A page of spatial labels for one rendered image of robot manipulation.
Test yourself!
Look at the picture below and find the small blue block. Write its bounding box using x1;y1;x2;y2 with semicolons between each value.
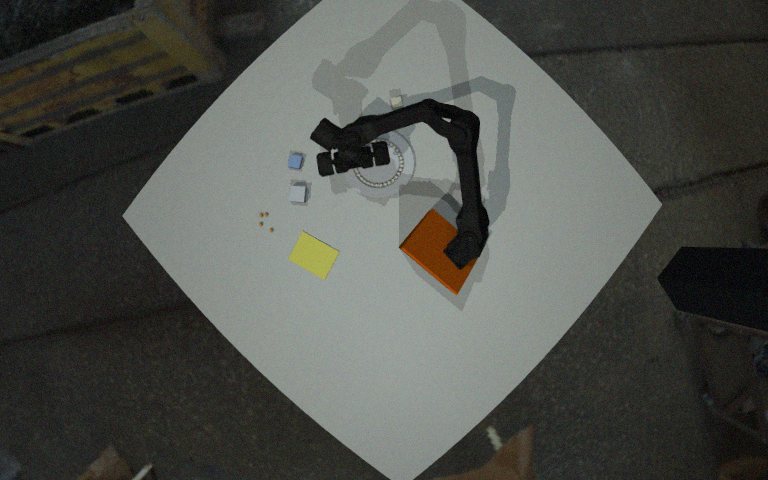
288;154;303;170

